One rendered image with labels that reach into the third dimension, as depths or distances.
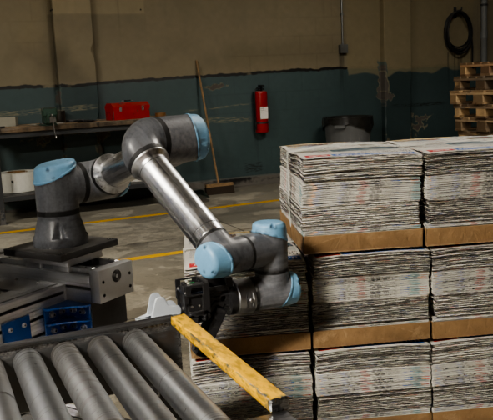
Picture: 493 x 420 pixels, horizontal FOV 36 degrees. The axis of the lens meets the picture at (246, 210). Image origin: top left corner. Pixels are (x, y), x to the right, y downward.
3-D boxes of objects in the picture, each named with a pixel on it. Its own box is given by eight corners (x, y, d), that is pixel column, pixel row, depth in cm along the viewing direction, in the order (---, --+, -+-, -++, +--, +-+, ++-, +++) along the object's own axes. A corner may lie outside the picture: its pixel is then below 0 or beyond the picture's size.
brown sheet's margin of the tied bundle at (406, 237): (292, 240, 192) (291, 223, 191) (403, 232, 195) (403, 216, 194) (303, 254, 177) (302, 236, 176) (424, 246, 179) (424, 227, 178)
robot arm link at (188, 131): (62, 167, 218) (159, 109, 177) (107, 162, 228) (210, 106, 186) (71, 207, 218) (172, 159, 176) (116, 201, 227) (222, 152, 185)
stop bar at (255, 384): (187, 322, 143) (186, 312, 142) (292, 408, 103) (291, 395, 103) (170, 325, 141) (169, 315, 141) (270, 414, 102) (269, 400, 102)
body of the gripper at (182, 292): (171, 279, 161) (223, 271, 166) (173, 317, 162) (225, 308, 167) (183, 287, 154) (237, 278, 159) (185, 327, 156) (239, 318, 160)
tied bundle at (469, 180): (380, 220, 216) (379, 139, 212) (480, 213, 219) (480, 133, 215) (425, 249, 179) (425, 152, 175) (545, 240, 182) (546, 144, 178)
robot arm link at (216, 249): (107, 110, 173) (223, 255, 148) (147, 107, 180) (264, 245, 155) (95, 150, 180) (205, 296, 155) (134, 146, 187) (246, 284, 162)
